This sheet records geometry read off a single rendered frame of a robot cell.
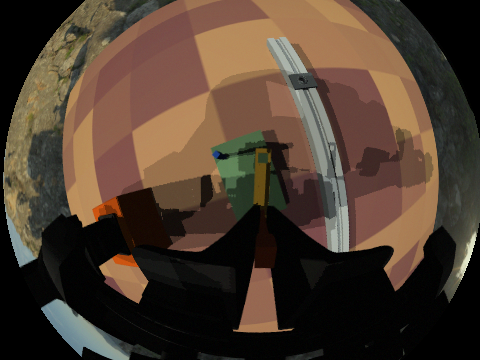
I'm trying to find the grey aluminum slotted rail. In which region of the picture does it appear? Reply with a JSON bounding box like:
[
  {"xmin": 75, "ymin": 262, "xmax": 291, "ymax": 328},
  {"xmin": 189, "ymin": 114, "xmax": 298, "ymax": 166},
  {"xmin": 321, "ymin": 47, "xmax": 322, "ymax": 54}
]
[{"xmin": 267, "ymin": 37, "xmax": 349, "ymax": 253}]

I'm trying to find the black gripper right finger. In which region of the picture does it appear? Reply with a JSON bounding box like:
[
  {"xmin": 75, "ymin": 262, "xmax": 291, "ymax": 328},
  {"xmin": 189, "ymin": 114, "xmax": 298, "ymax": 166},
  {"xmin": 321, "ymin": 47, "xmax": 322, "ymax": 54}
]
[{"xmin": 267, "ymin": 205, "xmax": 395, "ymax": 331}]

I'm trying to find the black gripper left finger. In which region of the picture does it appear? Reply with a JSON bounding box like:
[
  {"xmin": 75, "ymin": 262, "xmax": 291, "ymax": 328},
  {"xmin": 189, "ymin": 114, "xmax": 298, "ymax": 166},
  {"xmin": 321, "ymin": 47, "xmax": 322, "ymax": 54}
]
[{"xmin": 132, "ymin": 205, "xmax": 260, "ymax": 331}]

